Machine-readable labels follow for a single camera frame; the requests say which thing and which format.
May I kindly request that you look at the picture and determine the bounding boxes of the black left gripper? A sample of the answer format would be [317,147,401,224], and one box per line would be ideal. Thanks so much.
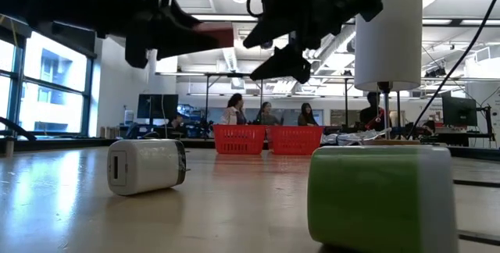
[123,0,220,69]

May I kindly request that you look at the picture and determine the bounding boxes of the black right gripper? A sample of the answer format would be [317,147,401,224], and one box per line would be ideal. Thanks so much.
[241,0,384,85]

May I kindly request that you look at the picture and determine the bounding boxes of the red plastic basket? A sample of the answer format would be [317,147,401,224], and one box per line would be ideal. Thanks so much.
[212,124,268,155]
[268,125,325,156]

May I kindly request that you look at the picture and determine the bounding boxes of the green white plug charger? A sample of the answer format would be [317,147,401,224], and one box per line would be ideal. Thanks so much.
[307,145,500,253]

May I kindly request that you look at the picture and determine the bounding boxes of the ceiling light strip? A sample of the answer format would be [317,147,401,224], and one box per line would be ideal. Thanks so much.
[191,13,259,22]

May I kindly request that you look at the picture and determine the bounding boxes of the person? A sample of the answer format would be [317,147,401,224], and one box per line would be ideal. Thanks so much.
[297,102,318,127]
[220,92,248,126]
[255,101,280,127]
[359,91,391,131]

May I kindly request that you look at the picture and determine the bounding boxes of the black computer monitor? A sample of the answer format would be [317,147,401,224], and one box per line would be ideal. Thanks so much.
[442,95,478,127]
[137,94,180,126]

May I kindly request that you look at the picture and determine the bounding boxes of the white shade table lamp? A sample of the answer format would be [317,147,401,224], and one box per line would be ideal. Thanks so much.
[354,0,423,147]

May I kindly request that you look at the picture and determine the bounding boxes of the brown cardboard boxes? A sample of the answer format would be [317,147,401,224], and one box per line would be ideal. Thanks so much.
[99,126,120,139]

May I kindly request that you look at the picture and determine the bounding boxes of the black background rig frame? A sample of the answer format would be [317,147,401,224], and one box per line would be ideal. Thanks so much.
[155,71,355,127]

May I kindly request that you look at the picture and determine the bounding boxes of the dark window frame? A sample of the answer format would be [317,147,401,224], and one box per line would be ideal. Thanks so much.
[0,14,98,139]

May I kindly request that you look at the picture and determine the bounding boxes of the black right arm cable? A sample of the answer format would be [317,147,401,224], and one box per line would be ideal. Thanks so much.
[408,0,500,139]

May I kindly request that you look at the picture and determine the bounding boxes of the grey short post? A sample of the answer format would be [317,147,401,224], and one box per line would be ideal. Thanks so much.
[4,135,16,157]

